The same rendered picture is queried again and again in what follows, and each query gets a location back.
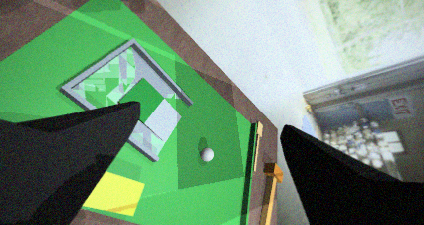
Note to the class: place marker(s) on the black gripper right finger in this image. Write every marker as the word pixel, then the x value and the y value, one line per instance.
pixel 338 189

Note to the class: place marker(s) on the white golf ball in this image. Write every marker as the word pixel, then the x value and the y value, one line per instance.
pixel 207 154

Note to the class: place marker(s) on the green mat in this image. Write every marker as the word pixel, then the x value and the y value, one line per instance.
pixel 181 188

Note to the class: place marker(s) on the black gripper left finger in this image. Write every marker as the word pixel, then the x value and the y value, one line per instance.
pixel 50 166

